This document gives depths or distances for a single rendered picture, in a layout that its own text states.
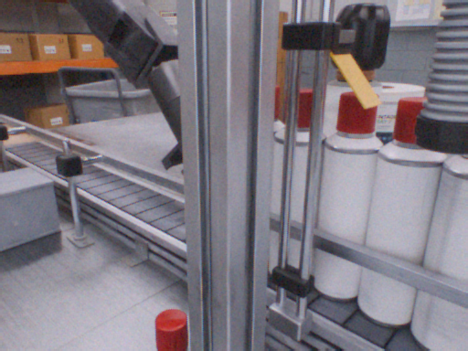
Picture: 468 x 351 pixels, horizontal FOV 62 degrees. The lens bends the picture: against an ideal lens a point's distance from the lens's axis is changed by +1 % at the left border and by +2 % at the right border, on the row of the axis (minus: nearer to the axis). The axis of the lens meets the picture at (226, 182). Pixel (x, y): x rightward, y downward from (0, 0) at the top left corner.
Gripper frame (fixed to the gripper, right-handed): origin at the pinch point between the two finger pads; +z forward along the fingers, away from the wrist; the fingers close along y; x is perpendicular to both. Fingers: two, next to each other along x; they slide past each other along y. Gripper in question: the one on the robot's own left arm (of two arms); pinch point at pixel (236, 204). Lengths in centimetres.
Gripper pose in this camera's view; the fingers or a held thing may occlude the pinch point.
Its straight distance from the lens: 47.9
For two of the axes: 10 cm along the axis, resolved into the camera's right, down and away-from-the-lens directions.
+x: -5.6, 4.1, 7.2
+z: 4.7, 8.7, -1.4
